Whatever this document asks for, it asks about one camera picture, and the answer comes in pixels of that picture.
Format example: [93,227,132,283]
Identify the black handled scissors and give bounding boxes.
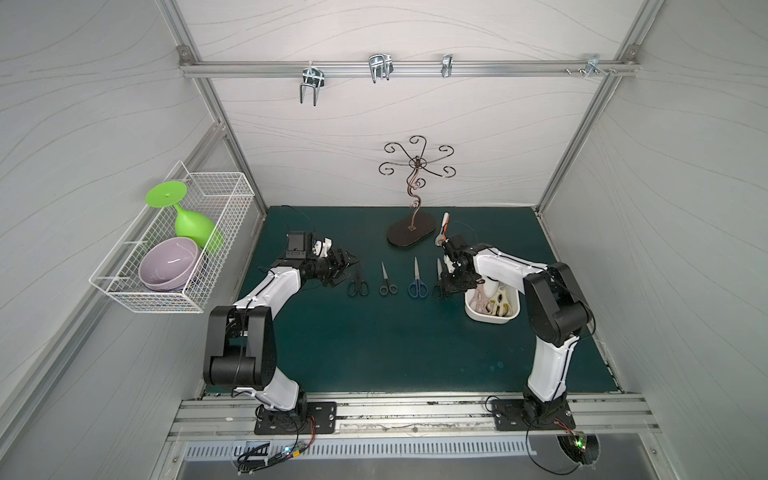
[432,258,451,299]

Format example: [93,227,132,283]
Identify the large black scissors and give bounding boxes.
[347,270,370,297]

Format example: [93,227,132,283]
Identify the blue handled scissors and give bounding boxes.
[408,258,428,299]

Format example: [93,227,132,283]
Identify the white storage box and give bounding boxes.
[464,280,521,325]

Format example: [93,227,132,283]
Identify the small black scissors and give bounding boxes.
[379,263,398,296]

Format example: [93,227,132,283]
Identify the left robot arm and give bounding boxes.
[203,248,359,419]

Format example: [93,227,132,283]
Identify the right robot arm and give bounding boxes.
[441,235,593,429]

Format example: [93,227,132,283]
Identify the pink scissors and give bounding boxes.
[468,286,489,314]

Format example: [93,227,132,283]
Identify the beige scissors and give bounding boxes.
[487,288,512,317]

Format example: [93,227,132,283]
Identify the dark metal jewelry stand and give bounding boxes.
[378,135,457,248]

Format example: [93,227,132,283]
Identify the lilac bowl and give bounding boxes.
[138,237,201,292]

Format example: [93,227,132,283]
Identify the green plastic goblet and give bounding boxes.
[145,180,224,253]

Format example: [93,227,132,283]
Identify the double prong metal hook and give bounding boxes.
[299,66,325,106]

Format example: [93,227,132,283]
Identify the white vent strip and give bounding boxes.
[184,435,537,463]

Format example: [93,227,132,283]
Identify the metal loop hook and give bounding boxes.
[368,53,394,84]

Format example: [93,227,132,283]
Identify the small metal hook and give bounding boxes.
[441,54,453,79]

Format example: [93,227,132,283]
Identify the right metal hook cluster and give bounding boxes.
[563,54,618,79]

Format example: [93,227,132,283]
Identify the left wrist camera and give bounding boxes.
[285,232,333,260]

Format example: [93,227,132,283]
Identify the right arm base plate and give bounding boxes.
[487,397,576,432]

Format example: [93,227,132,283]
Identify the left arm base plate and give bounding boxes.
[253,402,337,436]

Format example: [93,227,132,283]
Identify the white wire basket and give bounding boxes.
[89,163,254,314]

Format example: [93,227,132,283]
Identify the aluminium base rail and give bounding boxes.
[167,392,661,441]

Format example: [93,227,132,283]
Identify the left base cables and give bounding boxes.
[233,413,318,475]

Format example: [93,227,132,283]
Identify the aluminium top rail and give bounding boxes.
[180,58,641,80]

